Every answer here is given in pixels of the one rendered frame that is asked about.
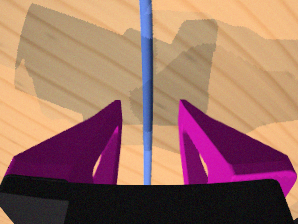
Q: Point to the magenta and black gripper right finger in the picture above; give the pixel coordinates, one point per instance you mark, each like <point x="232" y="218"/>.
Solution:
<point x="230" y="155"/>

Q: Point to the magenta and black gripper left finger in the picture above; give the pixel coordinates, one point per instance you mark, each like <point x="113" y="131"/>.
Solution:
<point x="73" y="153"/>

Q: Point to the blue cable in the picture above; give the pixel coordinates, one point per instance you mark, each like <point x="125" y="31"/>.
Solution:
<point x="147" y="85"/>

